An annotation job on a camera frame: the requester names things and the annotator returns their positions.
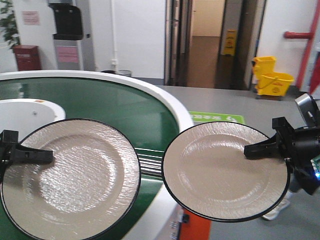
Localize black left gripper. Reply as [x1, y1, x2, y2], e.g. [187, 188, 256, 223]
[0, 130, 54, 175]

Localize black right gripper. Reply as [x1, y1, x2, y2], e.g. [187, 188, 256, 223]
[243, 117, 320, 195]

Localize beige textured plate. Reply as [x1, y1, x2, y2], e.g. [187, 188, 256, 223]
[161, 121, 290, 223]
[0, 119, 141, 240]

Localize yellow mop bucket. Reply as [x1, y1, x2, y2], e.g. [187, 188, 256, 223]
[252, 56, 294, 98]

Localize green floor sign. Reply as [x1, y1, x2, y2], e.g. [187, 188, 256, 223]
[189, 111, 246, 124]

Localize red fire extinguisher cabinet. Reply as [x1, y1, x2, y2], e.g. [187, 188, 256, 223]
[13, 45, 42, 71]

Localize green curved conveyor belt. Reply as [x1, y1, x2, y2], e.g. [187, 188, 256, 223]
[0, 77, 179, 240]

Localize steel conveyor rollers right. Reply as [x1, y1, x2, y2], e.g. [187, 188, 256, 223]
[137, 153, 162, 178]

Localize black grey water dispenser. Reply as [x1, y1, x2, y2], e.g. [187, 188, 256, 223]
[48, 0, 96, 71]

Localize green potted plant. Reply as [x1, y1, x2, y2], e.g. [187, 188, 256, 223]
[0, 0, 21, 50]

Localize grey waste bin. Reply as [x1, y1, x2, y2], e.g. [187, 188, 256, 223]
[117, 69, 132, 77]

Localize white inner conveyor ring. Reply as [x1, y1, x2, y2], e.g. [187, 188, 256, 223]
[0, 98, 67, 136]

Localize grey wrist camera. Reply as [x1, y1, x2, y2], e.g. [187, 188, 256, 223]
[295, 93, 320, 127]

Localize red wall pipe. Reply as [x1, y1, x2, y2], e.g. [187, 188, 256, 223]
[283, 0, 320, 89]

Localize pink wall notice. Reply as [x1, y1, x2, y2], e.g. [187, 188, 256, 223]
[22, 10, 40, 26]

